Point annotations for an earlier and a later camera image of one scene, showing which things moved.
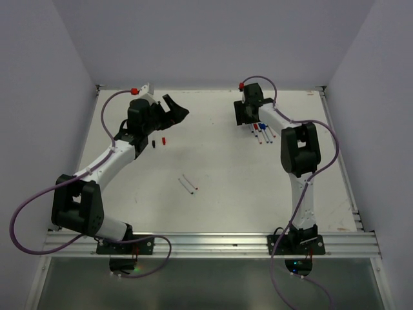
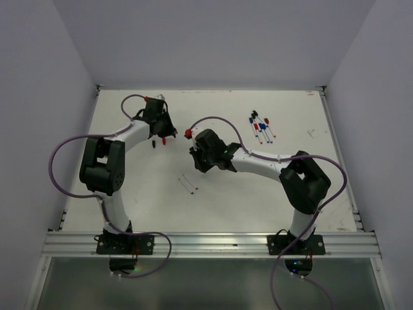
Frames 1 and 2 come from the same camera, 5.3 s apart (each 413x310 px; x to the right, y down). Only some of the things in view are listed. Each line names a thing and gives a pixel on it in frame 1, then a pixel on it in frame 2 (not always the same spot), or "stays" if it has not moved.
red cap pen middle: [256, 128] stays
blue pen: [268, 135] -> [251, 121]
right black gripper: [241, 116] -> [199, 163]
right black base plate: [317, 247] stays
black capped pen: [191, 192] stays
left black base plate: [144, 246] stays
